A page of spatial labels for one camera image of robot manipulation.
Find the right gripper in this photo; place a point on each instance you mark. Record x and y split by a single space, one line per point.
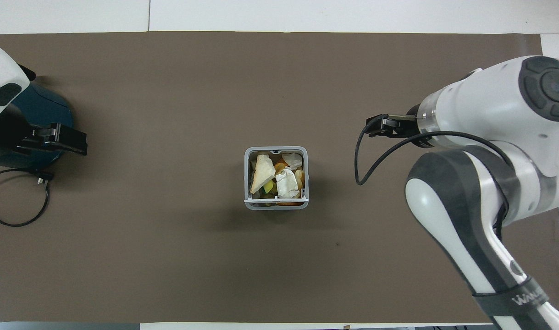
410 130

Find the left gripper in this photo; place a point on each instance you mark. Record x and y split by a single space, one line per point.
8 133

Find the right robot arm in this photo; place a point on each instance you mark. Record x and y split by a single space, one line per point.
481 105

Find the beige bread piece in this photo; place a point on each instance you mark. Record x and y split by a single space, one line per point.
300 178

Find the small crumpled white paper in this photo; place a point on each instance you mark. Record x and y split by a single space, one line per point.
293 160

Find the large crumpled white paper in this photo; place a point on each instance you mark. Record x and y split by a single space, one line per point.
287 184

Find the orange peel scrap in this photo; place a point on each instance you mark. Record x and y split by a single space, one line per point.
279 167

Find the yellow green scrap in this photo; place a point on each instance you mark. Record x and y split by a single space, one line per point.
269 187

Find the triangular bread slice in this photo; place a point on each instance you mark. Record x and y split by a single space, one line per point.
262 172

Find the grey square basket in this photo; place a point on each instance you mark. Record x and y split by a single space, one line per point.
247 201

